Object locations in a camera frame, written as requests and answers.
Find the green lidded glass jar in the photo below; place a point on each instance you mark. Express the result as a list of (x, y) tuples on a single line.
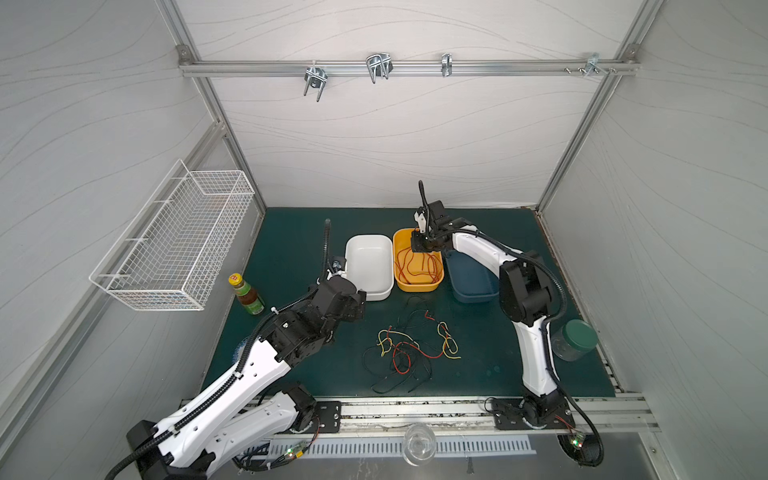
[(574, 340)]

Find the white vent grille strip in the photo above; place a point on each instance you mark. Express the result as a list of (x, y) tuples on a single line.
[(461, 446)]

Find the yellow plastic bin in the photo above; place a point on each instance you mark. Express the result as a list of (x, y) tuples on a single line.
[(415, 272)]

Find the white wire basket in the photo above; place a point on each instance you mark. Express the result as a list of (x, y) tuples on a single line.
[(171, 252)]

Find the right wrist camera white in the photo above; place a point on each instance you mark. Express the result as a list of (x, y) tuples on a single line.
[(420, 216)]

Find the metal clamp small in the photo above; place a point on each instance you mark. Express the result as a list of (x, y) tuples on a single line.
[(446, 65)]

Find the sauce bottle yellow cap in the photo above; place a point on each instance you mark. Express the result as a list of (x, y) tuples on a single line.
[(246, 294)]

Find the clear glass cup front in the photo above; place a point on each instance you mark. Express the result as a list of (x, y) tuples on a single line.
[(419, 445)]

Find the white plastic bin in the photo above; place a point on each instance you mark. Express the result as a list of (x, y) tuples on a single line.
[(370, 265)]

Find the blue plastic bin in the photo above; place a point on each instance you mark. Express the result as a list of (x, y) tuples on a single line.
[(470, 281)]

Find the metal u-bolt clamp middle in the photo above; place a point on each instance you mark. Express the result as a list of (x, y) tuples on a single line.
[(379, 65)]

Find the aluminium crossbar rail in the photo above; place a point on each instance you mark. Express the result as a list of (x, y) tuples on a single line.
[(401, 68)]

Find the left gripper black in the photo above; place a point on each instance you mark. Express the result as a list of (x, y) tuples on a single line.
[(355, 307)]

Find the metal u-bolt clamp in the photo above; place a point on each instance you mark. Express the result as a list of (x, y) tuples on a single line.
[(315, 79), (379, 65)]

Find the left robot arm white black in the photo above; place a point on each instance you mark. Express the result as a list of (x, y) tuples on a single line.
[(216, 426)]

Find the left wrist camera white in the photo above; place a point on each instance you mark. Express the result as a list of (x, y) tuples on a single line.
[(337, 266)]

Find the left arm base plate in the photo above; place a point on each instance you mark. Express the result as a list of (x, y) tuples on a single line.
[(325, 417)]

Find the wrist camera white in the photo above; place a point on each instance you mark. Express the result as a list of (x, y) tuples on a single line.
[(420, 216), (337, 266)]

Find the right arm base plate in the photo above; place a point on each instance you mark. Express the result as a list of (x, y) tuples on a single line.
[(528, 413)]

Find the metal bracket right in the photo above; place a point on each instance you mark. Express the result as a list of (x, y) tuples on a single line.
[(591, 67)]

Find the metal u-bolt clamp left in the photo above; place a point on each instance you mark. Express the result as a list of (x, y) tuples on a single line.
[(315, 79)]

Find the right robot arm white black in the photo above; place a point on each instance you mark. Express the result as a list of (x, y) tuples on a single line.
[(531, 297)]

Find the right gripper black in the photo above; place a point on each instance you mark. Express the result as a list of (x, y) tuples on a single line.
[(429, 238)]

